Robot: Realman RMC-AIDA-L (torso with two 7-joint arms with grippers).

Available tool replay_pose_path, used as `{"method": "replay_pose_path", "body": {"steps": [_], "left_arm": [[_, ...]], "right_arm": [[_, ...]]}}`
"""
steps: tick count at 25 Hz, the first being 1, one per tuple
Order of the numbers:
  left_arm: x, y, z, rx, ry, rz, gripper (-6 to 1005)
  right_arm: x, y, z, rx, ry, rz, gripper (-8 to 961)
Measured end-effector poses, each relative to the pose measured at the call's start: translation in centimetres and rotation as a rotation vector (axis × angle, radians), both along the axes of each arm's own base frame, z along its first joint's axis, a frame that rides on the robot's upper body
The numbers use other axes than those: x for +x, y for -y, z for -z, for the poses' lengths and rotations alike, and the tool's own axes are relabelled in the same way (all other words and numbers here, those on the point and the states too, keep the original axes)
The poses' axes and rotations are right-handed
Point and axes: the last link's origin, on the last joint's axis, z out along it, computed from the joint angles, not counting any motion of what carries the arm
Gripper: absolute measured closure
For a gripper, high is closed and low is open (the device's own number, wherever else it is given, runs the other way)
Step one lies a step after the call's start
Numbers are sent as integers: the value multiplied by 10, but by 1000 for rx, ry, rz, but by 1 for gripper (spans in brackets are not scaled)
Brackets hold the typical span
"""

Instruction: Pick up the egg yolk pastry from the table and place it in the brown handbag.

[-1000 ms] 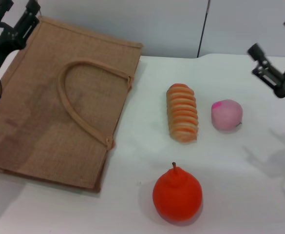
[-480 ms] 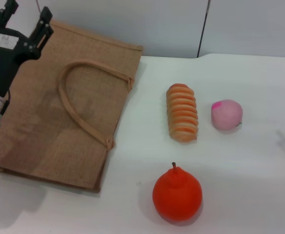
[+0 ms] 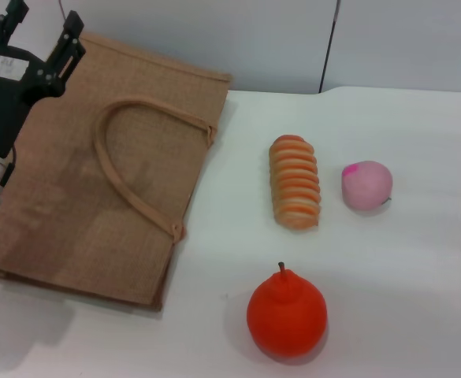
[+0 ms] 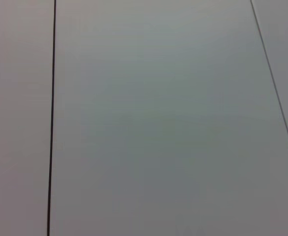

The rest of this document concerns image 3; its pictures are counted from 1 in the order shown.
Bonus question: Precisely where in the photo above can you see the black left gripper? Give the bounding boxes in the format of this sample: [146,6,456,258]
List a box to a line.
[0,0,87,159]

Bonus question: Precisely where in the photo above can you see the brown jute handbag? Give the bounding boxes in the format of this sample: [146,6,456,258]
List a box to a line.
[0,31,232,314]

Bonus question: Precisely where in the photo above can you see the orange striped bread loaf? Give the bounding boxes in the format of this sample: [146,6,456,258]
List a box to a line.
[268,134,321,228]

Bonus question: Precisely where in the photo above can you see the pink peach bun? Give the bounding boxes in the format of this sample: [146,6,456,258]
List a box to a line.
[340,159,394,212]

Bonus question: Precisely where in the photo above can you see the orange red pear toy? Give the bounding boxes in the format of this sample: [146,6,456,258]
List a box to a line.
[246,261,328,358]

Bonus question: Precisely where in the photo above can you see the black arm cable with plug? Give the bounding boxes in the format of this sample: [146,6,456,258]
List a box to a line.
[0,146,17,188]

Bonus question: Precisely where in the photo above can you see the thin dark vertical wall strip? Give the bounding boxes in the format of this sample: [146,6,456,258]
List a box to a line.
[318,0,342,95]

